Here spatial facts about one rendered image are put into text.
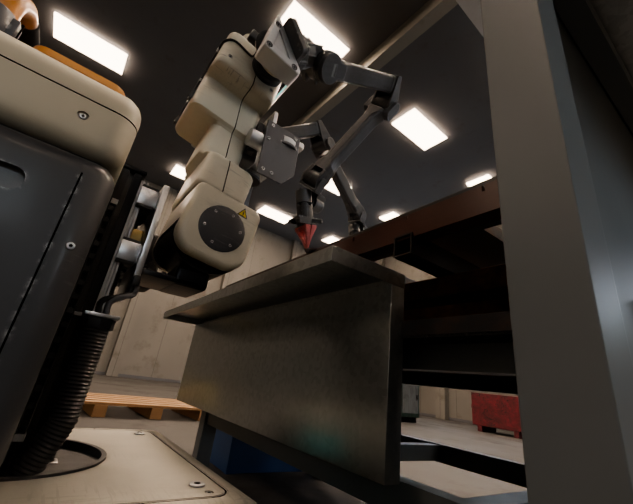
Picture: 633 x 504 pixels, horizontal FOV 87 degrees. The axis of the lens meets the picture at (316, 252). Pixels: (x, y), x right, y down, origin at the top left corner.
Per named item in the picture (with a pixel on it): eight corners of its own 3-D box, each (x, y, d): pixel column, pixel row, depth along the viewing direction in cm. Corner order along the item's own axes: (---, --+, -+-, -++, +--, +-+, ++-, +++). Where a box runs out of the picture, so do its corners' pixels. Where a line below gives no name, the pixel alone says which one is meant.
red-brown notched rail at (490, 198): (218, 305, 174) (221, 293, 176) (620, 182, 49) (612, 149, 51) (211, 303, 172) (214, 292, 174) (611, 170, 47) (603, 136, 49)
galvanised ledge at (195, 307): (203, 326, 171) (204, 320, 172) (404, 288, 70) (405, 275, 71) (162, 318, 160) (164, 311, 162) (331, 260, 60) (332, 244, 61)
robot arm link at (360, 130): (374, 90, 121) (399, 98, 115) (376, 103, 126) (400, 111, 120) (295, 173, 114) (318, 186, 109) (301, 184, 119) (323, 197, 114)
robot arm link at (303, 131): (312, 122, 151) (328, 115, 144) (320, 153, 154) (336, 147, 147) (228, 134, 122) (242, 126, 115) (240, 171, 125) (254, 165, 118)
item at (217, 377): (184, 400, 158) (203, 326, 171) (400, 484, 57) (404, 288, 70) (176, 399, 156) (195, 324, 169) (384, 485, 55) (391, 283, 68)
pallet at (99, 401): (189, 410, 382) (192, 400, 386) (219, 422, 319) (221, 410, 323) (64, 403, 315) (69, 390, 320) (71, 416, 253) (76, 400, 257)
